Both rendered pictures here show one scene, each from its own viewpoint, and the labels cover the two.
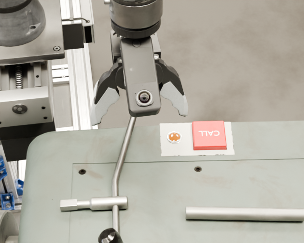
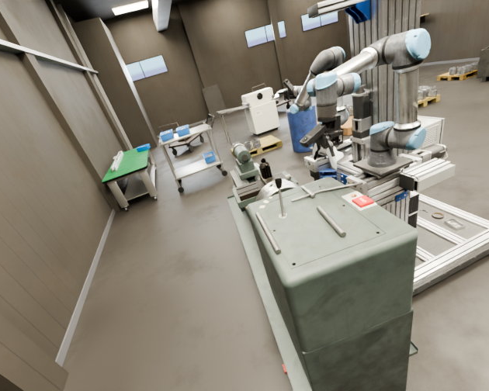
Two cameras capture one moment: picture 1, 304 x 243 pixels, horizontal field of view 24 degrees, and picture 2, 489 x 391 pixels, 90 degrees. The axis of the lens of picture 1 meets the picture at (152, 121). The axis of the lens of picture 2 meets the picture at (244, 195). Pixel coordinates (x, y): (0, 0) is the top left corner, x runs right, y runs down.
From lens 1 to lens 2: 1.03 m
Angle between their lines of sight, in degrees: 67
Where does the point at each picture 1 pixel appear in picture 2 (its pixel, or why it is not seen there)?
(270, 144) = (376, 217)
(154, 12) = (323, 112)
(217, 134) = (364, 202)
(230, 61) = not seen: outside the picture
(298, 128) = (398, 222)
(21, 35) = (374, 162)
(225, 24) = not seen: outside the picture
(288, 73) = not seen: outside the picture
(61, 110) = (439, 250)
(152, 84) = (310, 136)
